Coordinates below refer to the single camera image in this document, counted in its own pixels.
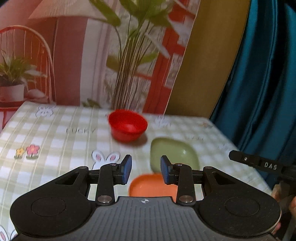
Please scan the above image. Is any person's hand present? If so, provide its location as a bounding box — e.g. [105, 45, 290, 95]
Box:
[271, 184, 295, 237]

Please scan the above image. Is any green plaid bunny tablecloth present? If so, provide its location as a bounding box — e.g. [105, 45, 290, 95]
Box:
[1, 102, 271, 240]

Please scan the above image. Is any printed room backdrop cloth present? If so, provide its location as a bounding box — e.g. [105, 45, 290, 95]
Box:
[1, 1, 200, 126]

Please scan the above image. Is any orange square plate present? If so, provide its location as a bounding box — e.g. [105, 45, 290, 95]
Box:
[128, 173, 178, 201]

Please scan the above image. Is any yellow wooden panel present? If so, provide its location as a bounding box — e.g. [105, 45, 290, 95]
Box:
[166, 0, 250, 118]

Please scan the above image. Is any teal curtain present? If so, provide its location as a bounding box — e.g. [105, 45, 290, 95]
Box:
[209, 0, 296, 188]

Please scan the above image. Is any green square plate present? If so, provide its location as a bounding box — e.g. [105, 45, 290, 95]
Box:
[150, 137, 200, 173]

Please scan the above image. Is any red bowl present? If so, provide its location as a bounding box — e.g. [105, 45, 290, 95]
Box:
[108, 109, 148, 143]

